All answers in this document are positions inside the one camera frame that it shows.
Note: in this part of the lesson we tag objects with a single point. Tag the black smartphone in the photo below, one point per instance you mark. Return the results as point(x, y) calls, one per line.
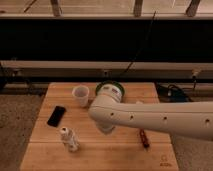
point(56, 116)

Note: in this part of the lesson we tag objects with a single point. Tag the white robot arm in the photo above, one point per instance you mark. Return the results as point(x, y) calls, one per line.
point(189, 119)

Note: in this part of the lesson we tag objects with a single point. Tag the white plastic bottle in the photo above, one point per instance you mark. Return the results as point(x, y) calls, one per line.
point(69, 139)

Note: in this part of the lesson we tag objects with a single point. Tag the translucent plastic cup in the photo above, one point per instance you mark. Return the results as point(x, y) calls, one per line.
point(81, 95)

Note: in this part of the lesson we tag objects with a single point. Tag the dark red pocket knife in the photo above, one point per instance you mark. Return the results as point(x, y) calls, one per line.
point(144, 139)

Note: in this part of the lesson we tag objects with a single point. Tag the wooden table board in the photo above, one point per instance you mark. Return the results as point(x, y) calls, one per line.
point(121, 150)

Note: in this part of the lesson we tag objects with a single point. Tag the green bowl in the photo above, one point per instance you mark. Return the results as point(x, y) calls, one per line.
point(110, 83)

